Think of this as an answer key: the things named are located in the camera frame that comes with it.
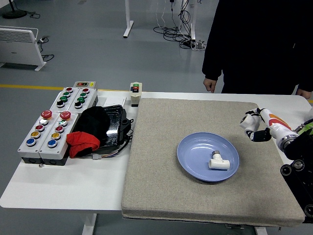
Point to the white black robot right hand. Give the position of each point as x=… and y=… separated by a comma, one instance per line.
x=274, y=121

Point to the tee pipe fitting metal thread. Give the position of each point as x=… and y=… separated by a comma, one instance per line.
x=218, y=164

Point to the blue round plate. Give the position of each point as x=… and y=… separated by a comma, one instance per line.
x=195, y=156

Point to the green tape roll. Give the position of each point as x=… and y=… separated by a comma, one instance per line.
x=308, y=129

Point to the person's left hand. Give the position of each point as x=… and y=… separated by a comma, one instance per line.
x=304, y=93

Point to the person's hand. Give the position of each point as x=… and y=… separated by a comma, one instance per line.
x=304, y=93
x=209, y=85

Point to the person's right hand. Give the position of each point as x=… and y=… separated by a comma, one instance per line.
x=209, y=85

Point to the person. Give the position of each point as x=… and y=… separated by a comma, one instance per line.
x=256, y=36

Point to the white floor power strip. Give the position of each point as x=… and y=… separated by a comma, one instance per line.
x=199, y=45

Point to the white table leg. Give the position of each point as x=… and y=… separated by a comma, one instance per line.
x=89, y=224
x=260, y=230

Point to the grey-brown mat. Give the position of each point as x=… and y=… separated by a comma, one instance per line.
x=171, y=183

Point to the white slim desk leg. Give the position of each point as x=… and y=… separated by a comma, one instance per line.
x=192, y=19

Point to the white flat card box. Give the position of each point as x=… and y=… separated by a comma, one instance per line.
x=113, y=101

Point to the white background desk leg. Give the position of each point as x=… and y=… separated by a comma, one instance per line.
x=128, y=22

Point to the black cloth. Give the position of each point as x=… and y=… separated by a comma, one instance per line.
x=94, y=122

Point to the small grey box yellow label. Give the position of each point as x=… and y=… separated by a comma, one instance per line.
x=84, y=84

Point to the grey four-button control box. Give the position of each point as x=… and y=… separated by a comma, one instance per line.
x=64, y=99
x=82, y=99

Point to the red cloth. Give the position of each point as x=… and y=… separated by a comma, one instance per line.
x=82, y=143

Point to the grey five-button emergency-stop box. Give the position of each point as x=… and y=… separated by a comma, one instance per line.
x=57, y=139
x=36, y=137

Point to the power strip by heater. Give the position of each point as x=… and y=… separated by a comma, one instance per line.
x=44, y=39

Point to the white panel heater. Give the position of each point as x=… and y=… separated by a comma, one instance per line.
x=17, y=46

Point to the black round stand base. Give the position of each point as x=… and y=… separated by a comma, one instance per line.
x=14, y=12

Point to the beige green-red switch box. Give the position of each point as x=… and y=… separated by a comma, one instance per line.
x=136, y=91

